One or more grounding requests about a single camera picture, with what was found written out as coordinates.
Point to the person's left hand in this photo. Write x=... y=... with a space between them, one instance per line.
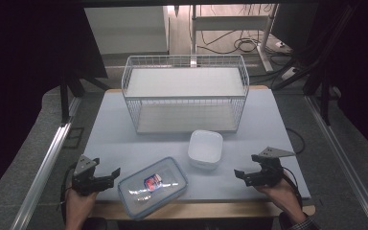
x=78 y=206

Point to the white cabinet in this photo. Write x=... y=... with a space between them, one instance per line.
x=127 y=30

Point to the aluminium rail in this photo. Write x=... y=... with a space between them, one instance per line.
x=44 y=163
x=348 y=163

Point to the white desk frame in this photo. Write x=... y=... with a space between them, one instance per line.
x=230 y=23

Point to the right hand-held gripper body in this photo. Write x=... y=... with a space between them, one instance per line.
x=270 y=172

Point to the white power strip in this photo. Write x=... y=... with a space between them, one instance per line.
x=290 y=73

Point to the clear container with blue lid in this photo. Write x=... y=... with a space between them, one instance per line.
x=166 y=191

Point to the person's right hand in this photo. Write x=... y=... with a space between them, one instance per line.
x=286 y=198

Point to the dark floor outlet cover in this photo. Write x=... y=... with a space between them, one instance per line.
x=75 y=137

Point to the white square lidded container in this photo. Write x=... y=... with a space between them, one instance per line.
x=205 y=148

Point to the black metal stand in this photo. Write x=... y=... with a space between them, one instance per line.
x=65 y=96
x=325 y=96

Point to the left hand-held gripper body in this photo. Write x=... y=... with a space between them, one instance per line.
x=84 y=179

